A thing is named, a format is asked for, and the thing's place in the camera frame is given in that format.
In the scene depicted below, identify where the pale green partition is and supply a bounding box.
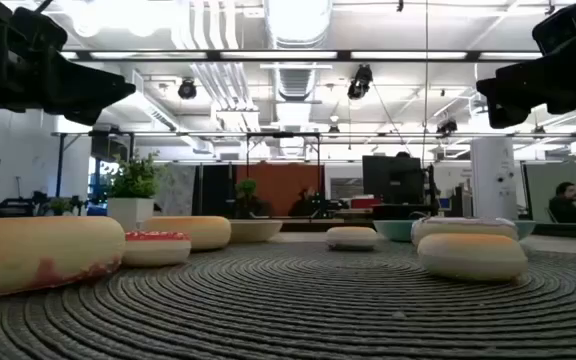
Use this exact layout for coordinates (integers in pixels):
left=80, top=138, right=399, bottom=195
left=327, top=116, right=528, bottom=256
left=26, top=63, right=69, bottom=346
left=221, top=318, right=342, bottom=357
left=520, top=160, right=576, bottom=225

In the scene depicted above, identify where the small toy donut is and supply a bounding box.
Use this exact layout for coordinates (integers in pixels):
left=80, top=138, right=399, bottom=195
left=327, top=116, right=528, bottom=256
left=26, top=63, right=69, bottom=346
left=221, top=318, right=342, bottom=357
left=325, top=226, right=379, bottom=252

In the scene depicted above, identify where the small green desk plant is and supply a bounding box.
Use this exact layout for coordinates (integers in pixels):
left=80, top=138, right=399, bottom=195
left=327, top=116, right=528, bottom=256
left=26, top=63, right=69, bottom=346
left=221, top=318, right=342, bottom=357
left=234, top=178, right=259, bottom=219

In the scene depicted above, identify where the plain yellow donut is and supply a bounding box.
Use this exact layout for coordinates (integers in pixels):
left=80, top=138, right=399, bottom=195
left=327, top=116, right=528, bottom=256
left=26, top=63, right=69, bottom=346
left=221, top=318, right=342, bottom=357
left=142, top=215, right=233, bottom=252

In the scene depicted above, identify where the black rig frame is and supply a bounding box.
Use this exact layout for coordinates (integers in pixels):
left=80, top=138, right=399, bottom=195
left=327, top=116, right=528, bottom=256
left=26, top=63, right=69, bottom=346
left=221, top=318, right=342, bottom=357
left=60, top=48, right=544, bottom=64

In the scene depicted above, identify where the round grey woven mat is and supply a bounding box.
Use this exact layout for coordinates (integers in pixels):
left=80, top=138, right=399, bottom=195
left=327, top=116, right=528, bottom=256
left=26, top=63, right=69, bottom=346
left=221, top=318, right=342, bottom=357
left=0, top=241, right=576, bottom=360

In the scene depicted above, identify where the beige bowl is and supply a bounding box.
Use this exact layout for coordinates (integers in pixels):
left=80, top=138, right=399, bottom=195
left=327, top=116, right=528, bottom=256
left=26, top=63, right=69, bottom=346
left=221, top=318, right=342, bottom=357
left=227, top=218, right=284, bottom=245

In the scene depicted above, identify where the black computer monitor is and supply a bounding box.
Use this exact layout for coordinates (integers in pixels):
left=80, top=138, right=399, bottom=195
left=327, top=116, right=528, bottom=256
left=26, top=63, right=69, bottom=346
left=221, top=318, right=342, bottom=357
left=361, top=154, right=425, bottom=205

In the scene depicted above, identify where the green plant in white pot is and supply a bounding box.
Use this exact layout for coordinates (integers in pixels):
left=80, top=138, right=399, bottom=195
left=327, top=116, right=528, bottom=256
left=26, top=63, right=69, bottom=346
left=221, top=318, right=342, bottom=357
left=105, top=152, right=162, bottom=232

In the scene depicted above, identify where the blue iced donut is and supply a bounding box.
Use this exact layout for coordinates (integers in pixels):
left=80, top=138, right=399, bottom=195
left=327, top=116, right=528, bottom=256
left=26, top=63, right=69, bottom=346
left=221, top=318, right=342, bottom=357
left=416, top=233, right=529, bottom=283

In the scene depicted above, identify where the red box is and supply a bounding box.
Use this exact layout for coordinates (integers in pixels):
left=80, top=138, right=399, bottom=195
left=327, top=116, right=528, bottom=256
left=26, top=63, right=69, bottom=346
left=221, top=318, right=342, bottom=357
left=350, top=197, right=382, bottom=210

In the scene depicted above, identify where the small red sprinkled donut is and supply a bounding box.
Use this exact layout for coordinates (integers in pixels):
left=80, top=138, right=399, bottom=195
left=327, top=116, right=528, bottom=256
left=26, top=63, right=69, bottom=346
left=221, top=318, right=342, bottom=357
left=121, top=230, right=193, bottom=268

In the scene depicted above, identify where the person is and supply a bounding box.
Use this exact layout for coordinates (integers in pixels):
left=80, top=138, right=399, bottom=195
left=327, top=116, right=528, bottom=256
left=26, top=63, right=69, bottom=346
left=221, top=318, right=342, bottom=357
left=287, top=186, right=322, bottom=218
left=547, top=182, right=576, bottom=225

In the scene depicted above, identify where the white round column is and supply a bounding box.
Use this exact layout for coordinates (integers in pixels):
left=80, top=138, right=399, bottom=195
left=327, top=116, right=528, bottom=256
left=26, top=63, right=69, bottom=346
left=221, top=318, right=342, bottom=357
left=470, top=137, right=519, bottom=221

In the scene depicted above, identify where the large pink iced donut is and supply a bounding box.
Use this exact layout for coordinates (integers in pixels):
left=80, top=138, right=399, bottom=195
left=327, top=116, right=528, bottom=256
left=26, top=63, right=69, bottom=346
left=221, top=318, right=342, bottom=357
left=0, top=215, right=127, bottom=300

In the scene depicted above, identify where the orange partition panel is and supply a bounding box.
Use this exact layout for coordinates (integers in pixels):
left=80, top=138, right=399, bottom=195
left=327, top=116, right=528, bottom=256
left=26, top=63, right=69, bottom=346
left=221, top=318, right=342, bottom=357
left=235, top=162, right=325, bottom=217

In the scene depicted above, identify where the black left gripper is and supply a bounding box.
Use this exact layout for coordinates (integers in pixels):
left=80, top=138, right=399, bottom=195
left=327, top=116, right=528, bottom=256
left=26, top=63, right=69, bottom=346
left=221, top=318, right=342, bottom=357
left=0, top=0, right=137, bottom=127

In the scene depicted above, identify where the tiny green plant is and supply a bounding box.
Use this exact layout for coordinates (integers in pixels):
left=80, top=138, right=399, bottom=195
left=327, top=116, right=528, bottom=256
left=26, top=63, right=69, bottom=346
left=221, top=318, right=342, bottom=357
left=47, top=197, right=74, bottom=217

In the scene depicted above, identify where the lilac iced donut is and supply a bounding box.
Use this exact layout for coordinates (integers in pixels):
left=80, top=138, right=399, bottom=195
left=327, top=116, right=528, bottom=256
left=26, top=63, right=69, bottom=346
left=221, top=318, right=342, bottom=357
left=410, top=216, right=520, bottom=249

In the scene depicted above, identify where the white ceiling air duct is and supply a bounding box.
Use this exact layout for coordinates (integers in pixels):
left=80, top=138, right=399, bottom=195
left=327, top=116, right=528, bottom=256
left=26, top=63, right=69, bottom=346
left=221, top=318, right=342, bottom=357
left=262, top=0, right=334, bottom=161

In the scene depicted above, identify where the teal bowl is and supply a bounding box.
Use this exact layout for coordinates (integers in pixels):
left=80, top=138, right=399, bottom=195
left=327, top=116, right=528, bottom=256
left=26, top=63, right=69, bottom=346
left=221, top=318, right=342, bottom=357
left=372, top=218, right=537, bottom=244

